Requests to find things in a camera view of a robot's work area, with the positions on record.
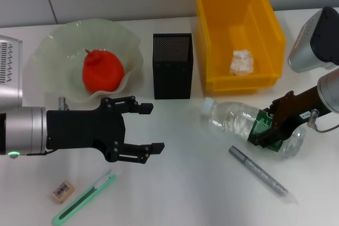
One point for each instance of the clear green-label water bottle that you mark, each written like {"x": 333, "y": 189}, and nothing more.
{"x": 230, "y": 120}

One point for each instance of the red-orange toy orange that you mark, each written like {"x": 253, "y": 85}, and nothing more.
{"x": 103, "y": 71}

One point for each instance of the black mesh pen holder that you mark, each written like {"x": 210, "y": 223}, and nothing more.
{"x": 172, "y": 77}

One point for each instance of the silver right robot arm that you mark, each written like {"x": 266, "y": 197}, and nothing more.
{"x": 329, "y": 91}

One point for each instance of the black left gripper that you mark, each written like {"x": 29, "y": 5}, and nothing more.
{"x": 84, "y": 128}

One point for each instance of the green wavy glass fruit plate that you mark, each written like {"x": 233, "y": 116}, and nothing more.
{"x": 53, "y": 59}

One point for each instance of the silver grey pen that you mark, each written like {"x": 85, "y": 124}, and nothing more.
{"x": 259, "y": 173}

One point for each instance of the yellow plastic bin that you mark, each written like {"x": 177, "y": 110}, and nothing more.
{"x": 238, "y": 19}

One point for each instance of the mint green utility knife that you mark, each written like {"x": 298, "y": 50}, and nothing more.
{"x": 87, "y": 194}

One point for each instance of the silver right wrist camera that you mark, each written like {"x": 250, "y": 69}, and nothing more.
{"x": 310, "y": 48}

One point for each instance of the beige eraser with barcode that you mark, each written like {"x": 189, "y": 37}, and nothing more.
{"x": 62, "y": 191}

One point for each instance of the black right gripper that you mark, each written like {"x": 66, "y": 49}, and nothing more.
{"x": 296, "y": 109}

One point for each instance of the white paper ball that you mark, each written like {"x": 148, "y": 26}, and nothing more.
{"x": 241, "y": 63}

